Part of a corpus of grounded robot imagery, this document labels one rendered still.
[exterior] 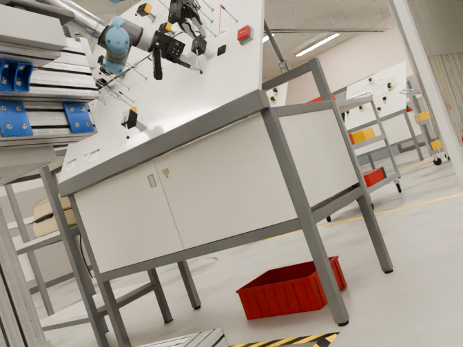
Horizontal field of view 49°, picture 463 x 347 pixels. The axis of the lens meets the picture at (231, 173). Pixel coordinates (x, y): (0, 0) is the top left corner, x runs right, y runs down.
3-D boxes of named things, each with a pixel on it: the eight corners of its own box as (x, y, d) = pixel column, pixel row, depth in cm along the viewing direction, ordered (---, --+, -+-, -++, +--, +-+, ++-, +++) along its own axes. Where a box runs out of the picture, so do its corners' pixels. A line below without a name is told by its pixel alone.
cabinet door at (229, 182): (296, 218, 177) (259, 111, 178) (183, 250, 208) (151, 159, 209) (300, 216, 179) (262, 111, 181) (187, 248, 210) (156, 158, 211)
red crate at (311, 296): (320, 310, 202) (309, 277, 203) (245, 321, 226) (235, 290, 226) (348, 284, 226) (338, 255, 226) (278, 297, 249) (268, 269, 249)
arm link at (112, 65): (100, 60, 171) (110, 30, 173) (100, 70, 182) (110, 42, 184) (122, 67, 173) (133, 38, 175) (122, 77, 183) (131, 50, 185)
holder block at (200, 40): (197, 56, 200) (190, 50, 197) (199, 45, 202) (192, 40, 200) (205, 52, 197) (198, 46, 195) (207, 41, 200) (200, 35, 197)
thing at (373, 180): (374, 211, 425) (331, 90, 428) (323, 224, 456) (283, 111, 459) (410, 187, 503) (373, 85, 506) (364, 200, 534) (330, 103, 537)
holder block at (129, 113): (136, 148, 209) (117, 136, 202) (140, 124, 215) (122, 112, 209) (143, 144, 206) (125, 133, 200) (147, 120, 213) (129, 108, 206)
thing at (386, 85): (423, 160, 802) (387, 62, 807) (359, 179, 883) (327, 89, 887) (439, 152, 855) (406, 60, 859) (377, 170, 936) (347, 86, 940)
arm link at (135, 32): (103, 38, 182) (111, 17, 184) (132, 51, 187) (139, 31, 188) (108, 32, 175) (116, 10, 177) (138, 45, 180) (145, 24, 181)
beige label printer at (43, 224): (62, 229, 249) (49, 191, 249) (35, 239, 260) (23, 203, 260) (105, 215, 275) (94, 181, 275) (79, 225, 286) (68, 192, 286)
